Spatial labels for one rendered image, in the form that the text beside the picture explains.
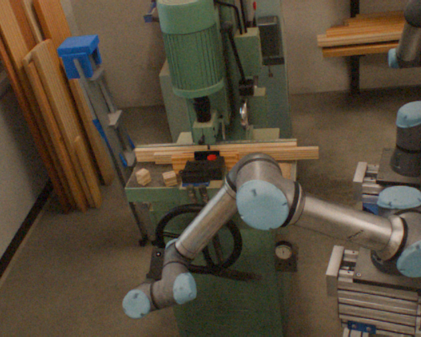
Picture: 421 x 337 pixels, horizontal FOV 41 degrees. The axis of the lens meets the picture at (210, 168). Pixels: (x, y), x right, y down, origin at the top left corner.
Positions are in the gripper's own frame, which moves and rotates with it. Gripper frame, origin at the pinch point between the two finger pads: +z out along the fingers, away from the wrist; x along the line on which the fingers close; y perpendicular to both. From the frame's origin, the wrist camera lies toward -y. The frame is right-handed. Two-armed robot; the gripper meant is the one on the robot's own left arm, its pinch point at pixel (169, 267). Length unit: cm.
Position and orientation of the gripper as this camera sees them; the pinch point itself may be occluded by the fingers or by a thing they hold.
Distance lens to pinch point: 186.7
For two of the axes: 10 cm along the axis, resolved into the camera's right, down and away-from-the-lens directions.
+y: 0.3, 10.0, 0.6
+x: 9.8, -0.2, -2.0
